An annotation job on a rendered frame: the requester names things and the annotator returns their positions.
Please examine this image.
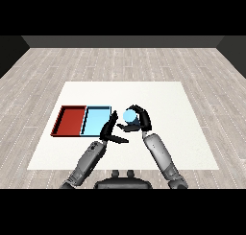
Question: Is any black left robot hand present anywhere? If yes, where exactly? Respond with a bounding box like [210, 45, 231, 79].
[99, 110, 130, 145]

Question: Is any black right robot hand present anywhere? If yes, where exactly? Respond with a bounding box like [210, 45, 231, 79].
[116, 105, 153, 133]

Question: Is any small blue can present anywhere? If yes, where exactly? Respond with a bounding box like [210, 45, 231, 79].
[122, 108, 140, 126]

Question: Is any light blue shallow open box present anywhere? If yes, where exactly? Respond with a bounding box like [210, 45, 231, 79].
[79, 105, 112, 137]

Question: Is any red shallow open box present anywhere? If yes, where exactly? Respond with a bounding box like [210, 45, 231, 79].
[50, 105, 87, 138]

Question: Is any dark grey robot body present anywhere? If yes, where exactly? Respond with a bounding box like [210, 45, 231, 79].
[93, 170, 154, 190]

